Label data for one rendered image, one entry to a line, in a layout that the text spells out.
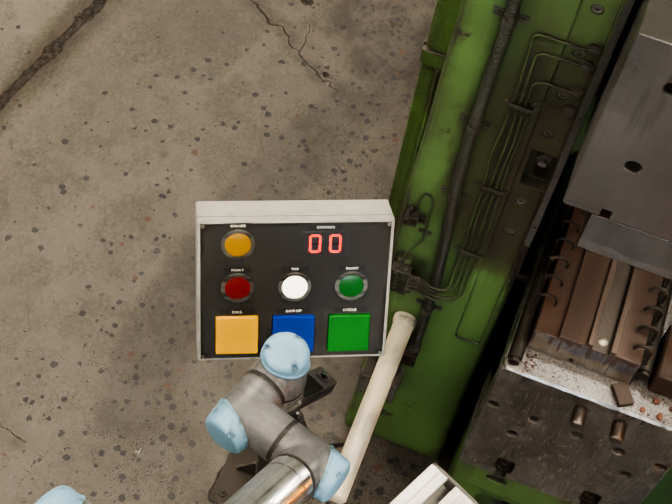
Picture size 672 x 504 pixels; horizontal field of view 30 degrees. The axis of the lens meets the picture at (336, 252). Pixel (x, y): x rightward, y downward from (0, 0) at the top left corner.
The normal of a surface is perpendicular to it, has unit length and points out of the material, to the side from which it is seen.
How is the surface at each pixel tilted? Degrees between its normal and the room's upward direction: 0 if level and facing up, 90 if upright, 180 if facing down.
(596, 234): 90
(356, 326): 60
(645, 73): 90
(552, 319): 0
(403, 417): 90
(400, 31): 0
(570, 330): 0
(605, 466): 90
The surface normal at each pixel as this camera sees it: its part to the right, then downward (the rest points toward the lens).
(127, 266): 0.10, -0.54
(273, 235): 0.12, 0.47
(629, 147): -0.34, 0.77
